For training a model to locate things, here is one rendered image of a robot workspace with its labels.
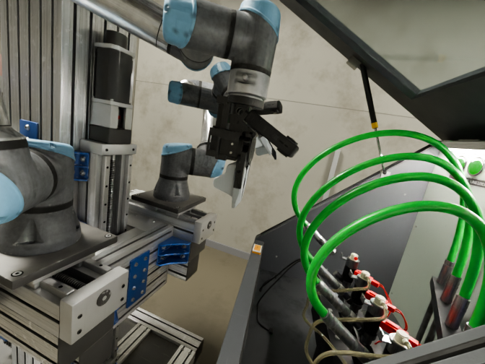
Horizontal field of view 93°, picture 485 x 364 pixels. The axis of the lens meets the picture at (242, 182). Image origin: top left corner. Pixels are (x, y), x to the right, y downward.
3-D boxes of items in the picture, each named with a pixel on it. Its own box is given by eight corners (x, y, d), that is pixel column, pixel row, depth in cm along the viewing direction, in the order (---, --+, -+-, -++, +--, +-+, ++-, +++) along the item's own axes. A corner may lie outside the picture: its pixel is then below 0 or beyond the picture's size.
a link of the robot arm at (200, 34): (165, 55, 45) (221, 68, 48) (159, 34, 35) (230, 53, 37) (170, 9, 43) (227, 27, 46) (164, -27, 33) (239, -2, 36)
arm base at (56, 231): (-25, 240, 49) (-28, 196, 47) (53, 219, 63) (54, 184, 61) (23, 264, 44) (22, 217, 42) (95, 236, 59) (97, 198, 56)
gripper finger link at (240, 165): (235, 184, 47) (242, 141, 45) (243, 185, 47) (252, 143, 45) (229, 188, 42) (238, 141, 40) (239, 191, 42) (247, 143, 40)
